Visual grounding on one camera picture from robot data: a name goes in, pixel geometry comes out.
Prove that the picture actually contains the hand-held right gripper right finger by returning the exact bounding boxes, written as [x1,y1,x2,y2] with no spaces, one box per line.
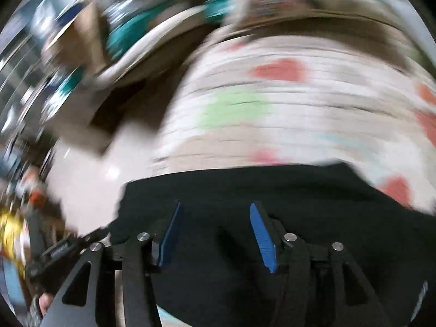
[250,202,396,327]

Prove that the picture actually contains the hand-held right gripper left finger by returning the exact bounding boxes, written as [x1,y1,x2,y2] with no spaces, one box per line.
[43,202,185,327]

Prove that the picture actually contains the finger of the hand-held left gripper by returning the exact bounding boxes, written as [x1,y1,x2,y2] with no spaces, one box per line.
[79,225,112,244]

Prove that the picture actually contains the black pants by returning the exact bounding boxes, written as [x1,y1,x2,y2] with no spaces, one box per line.
[108,162,436,327]

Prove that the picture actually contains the person's left hand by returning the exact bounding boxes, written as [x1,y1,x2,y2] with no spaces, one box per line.
[38,294,55,317]

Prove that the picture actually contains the yellow object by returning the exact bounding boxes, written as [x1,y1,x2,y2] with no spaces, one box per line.
[0,210,27,275]

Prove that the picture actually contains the white blanket with coloured patches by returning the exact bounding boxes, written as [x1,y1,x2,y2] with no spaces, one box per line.
[148,24,436,213]

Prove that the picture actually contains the teal object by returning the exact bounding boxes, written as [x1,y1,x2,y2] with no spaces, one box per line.
[105,0,235,52]

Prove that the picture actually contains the white curved rail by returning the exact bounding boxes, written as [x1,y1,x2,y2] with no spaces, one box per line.
[95,4,209,86]

